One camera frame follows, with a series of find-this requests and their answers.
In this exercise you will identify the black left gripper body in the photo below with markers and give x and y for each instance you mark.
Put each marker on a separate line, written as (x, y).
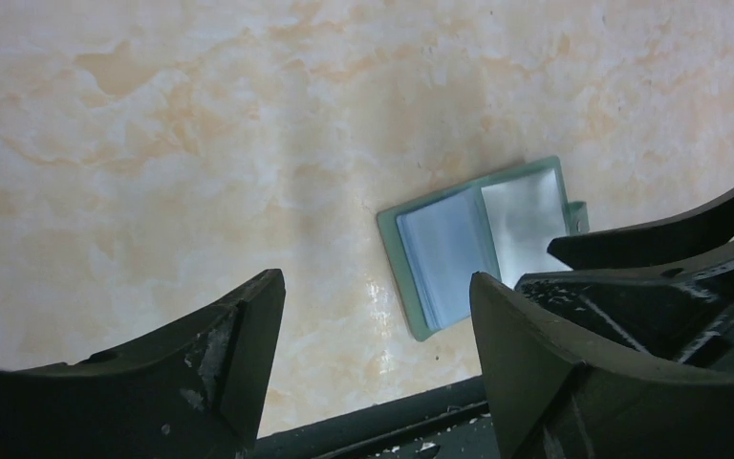
(664, 288)

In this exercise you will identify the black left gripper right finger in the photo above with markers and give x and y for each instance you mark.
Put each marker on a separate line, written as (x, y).
(558, 390)

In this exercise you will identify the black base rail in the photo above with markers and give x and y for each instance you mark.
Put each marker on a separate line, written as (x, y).
(451, 421)

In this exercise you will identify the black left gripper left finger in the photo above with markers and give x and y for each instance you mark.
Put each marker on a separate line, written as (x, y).
(194, 388)

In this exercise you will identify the green card holder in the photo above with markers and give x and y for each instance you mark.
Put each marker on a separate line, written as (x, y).
(501, 223)

